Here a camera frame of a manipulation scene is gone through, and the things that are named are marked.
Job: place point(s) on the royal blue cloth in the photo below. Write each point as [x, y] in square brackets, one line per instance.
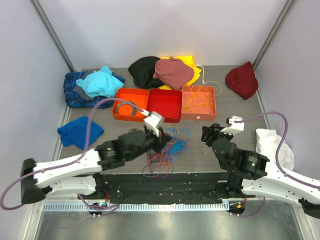
[74, 133]

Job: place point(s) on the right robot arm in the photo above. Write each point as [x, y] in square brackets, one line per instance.
[253, 174]

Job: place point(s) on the white cloth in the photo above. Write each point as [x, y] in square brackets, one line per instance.
[267, 142]

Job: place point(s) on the grey cloth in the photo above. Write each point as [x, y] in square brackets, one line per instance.
[81, 93]

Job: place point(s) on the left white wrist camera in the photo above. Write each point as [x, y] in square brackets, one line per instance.
[153, 121]

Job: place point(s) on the slotted cable duct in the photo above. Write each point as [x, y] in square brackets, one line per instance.
[81, 207]

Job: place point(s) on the maroon cloth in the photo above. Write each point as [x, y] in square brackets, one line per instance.
[242, 80]

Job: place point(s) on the salmon plastic bin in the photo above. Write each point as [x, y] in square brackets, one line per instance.
[198, 103]

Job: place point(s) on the dark blue plaid cloth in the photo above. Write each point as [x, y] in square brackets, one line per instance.
[71, 98]

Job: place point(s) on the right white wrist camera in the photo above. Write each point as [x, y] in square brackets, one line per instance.
[235, 125]

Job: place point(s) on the red plastic bin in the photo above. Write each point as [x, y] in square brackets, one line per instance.
[167, 103]

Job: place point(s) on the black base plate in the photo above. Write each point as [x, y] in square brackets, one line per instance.
[175, 188]

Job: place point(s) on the light blue cloth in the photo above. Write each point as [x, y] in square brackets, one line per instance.
[100, 83]

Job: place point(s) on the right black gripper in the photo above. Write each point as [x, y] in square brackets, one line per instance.
[212, 131]

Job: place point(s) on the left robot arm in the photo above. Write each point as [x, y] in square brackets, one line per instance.
[78, 174]

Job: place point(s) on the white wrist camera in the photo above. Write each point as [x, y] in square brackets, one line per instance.
[153, 121]
[235, 125]

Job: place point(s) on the black cloth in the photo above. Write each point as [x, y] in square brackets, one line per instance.
[143, 70]

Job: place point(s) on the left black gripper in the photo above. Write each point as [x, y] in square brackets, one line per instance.
[164, 138]

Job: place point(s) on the orange plastic bin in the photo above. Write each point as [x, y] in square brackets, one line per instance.
[138, 96]

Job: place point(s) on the grey tape roll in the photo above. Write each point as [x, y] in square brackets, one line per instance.
[126, 109]

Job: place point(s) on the dusty pink cloth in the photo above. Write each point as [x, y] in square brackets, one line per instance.
[173, 72]

